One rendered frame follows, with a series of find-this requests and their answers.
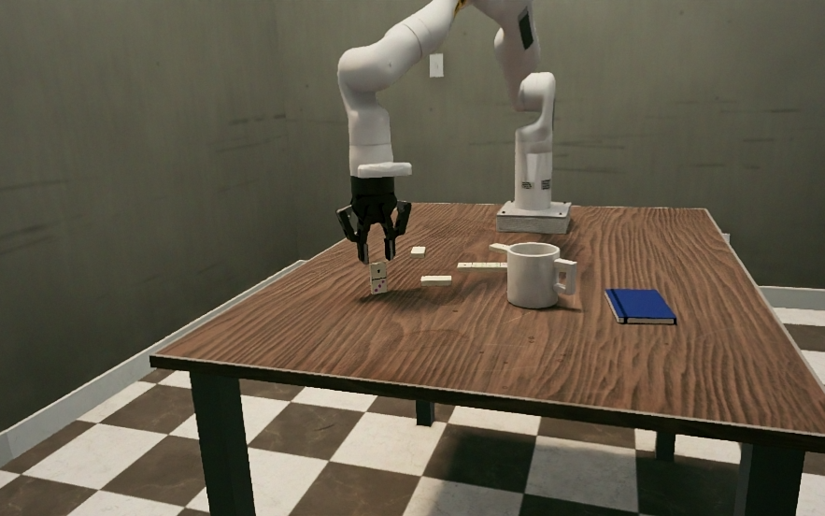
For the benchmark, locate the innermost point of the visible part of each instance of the blue notebook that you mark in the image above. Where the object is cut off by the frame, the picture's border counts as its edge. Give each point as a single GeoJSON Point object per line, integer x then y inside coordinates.
{"type": "Point", "coordinates": [639, 307]}

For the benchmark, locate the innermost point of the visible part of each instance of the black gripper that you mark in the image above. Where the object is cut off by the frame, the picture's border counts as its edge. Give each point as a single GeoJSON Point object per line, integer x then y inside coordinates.
{"type": "Point", "coordinates": [373, 200]}

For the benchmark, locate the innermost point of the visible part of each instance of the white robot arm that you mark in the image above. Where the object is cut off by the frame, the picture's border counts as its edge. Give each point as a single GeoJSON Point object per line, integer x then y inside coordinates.
{"type": "Point", "coordinates": [375, 68]}

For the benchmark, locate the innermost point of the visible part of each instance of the white mug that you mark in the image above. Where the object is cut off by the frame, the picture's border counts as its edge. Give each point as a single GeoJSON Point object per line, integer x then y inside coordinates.
{"type": "Point", "coordinates": [533, 281]}

